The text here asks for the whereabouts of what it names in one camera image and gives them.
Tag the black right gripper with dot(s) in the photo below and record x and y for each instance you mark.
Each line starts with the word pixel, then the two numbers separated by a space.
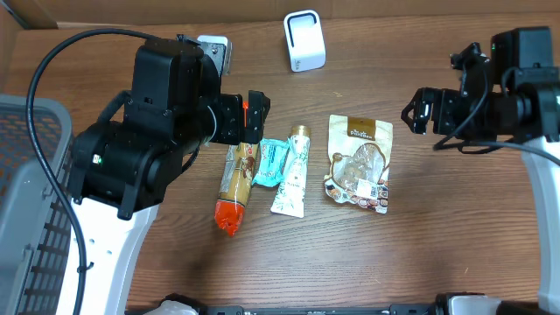
pixel 444 102

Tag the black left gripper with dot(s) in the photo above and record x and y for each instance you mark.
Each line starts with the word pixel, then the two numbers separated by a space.
pixel 233 107

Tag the teal snack wrapper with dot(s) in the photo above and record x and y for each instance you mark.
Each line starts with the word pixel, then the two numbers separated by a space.
pixel 273 153

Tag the orange biscuit packet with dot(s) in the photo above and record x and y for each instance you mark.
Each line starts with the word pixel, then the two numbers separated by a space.
pixel 235 186

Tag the brown Pantree snack pouch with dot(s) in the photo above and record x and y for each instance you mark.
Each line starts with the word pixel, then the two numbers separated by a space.
pixel 359 151

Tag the white tube gold cap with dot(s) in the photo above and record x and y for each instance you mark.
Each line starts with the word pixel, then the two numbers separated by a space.
pixel 290 196

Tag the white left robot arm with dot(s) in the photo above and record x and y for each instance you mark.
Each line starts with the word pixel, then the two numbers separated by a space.
pixel 140 143

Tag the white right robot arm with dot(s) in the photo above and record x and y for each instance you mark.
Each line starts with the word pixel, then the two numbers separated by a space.
pixel 522 63

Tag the white barcode scanner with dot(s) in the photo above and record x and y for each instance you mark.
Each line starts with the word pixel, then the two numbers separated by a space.
pixel 305 40

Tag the grey plastic shopping basket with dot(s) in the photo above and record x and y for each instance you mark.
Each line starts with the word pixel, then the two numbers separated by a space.
pixel 35 230

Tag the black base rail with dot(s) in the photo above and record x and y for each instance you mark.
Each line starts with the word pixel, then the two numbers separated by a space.
pixel 324 310

